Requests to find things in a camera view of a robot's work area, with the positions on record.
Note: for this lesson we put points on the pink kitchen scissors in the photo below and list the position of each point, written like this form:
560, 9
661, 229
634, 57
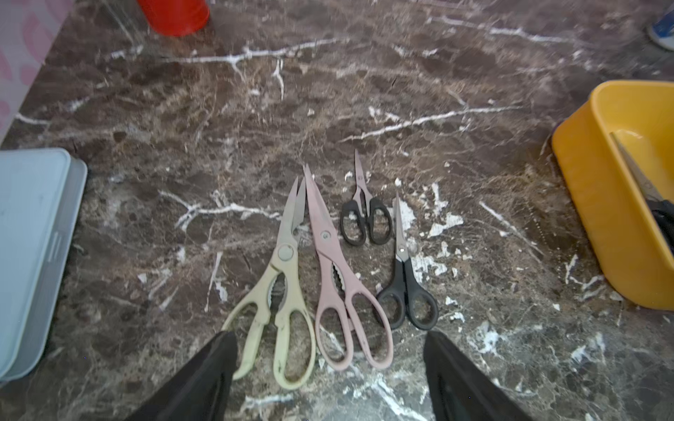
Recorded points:
340, 286

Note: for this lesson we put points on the blue lid pencil tube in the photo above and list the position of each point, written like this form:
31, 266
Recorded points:
661, 31

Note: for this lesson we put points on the small black scissors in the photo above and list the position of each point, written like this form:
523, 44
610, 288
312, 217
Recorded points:
365, 208

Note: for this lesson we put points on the red pen bucket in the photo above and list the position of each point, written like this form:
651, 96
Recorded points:
175, 18

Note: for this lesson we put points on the grey flat case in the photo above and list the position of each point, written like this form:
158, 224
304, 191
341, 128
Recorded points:
41, 194

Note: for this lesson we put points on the large black handled scissors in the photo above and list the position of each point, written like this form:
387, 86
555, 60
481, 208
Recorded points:
661, 209

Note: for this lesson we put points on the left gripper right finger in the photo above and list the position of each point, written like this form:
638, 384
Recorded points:
459, 390

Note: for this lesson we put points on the medium black scissors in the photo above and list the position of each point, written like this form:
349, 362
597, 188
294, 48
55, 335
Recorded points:
404, 288

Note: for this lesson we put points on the cream kitchen scissors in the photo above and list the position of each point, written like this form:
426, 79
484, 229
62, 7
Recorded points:
277, 297

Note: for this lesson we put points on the yellow storage box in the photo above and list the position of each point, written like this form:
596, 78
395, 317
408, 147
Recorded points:
623, 122

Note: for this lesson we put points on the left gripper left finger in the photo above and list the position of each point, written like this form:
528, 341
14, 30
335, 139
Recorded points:
200, 389

